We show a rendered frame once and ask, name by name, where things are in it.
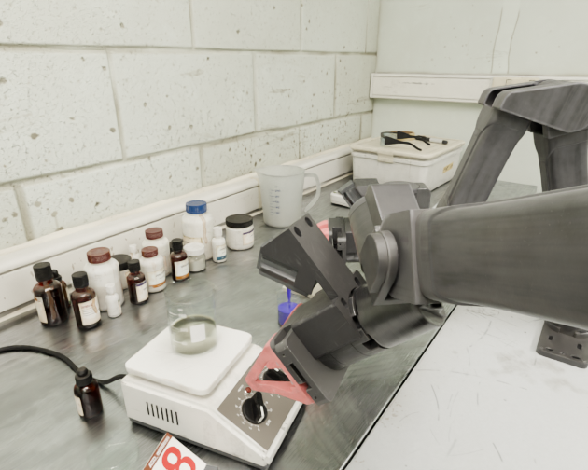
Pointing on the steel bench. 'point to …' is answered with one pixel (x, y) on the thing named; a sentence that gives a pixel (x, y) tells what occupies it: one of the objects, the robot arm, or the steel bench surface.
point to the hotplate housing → (201, 414)
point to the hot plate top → (140, 362)
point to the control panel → (231, 407)
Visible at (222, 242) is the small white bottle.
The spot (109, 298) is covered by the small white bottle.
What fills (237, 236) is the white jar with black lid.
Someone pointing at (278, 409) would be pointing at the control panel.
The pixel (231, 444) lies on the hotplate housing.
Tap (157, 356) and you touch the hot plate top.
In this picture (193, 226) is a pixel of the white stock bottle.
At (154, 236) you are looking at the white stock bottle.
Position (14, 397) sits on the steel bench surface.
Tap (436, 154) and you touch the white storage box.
